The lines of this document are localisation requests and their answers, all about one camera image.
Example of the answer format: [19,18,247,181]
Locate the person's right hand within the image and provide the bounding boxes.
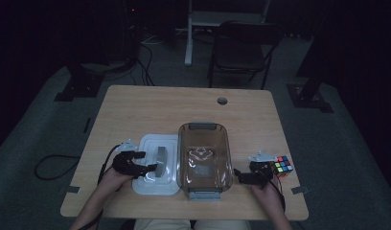
[250,178,284,209]

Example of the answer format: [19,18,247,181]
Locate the white storage box lid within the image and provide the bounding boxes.
[131,133,182,196]

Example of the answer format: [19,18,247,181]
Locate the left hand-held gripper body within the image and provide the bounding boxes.
[111,138,144,178]

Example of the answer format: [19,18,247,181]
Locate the black looped floor cable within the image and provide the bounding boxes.
[34,154,81,181]

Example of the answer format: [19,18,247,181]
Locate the dark equipment tower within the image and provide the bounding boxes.
[118,0,144,66]

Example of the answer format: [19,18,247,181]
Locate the black stand with flat base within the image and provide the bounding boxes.
[54,61,105,103]
[286,0,335,114]

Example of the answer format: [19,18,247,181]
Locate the colourful puzzle cube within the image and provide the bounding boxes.
[269,155,294,178]

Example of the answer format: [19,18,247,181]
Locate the left hand-held gripper cable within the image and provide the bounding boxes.
[77,144,122,230]

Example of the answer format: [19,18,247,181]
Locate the hand-held gripper cable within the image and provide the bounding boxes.
[269,175,288,215]
[77,144,122,230]

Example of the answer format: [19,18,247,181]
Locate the right hand-held gripper cable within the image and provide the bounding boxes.
[269,175,288,215]

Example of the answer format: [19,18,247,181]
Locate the person's left hand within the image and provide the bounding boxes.
[98,166,134,194]

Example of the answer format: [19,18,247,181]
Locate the black floor cables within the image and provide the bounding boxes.
[130,30,156,86]

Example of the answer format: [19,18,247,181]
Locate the black folding chair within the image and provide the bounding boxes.
[207,20,286,91]

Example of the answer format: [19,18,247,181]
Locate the clear plastic storage box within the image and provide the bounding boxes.
[176,122,235,201]

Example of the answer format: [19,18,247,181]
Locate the white metal desk frame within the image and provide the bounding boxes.
[184,0,272,67]

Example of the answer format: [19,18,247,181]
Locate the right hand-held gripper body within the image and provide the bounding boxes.
[246,151,278,190]

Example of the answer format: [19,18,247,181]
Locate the person's beige trousers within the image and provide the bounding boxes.
[133,218,253,230]

